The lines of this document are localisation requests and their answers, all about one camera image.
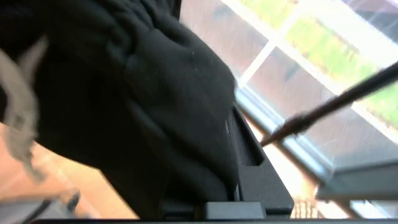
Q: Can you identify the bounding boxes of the black clothes rack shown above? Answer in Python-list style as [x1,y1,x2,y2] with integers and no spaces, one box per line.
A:
[259,62,398,147]

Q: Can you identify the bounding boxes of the window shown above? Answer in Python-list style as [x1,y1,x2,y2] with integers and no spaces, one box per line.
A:
[178,0,398,218]

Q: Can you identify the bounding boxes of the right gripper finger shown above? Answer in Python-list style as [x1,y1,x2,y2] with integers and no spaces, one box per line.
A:
[228,105,295,218]

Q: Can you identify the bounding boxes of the black shorts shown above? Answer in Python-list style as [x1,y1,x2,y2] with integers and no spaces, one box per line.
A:
[0,0,240,220]

